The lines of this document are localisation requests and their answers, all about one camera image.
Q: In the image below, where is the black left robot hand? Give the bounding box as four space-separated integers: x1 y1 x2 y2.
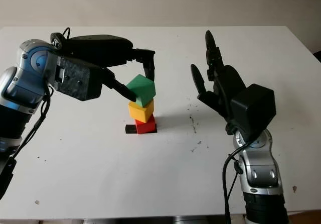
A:
62 34 156 102

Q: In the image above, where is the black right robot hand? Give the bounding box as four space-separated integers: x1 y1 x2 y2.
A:
190 30 248 124

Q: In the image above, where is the green wooden block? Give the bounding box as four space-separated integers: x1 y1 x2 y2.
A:
126 74 156 108

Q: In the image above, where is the yellow wooden block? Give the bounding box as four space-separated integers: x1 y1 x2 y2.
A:
128 99 154 123

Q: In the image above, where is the red wooden block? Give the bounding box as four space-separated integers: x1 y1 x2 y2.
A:
134 115 157 135

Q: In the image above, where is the black tape patch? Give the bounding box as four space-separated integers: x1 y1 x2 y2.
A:
124 124 158 135

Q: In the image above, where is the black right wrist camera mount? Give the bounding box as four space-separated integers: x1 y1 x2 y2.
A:
229 83 277 142

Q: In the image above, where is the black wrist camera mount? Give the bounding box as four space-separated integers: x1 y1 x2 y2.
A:
53 55 104 102
229 83 277 142

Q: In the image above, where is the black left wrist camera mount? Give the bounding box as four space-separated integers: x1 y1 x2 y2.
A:
53 55 104 102

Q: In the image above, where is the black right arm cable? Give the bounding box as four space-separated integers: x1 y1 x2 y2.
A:
212 77 249 224

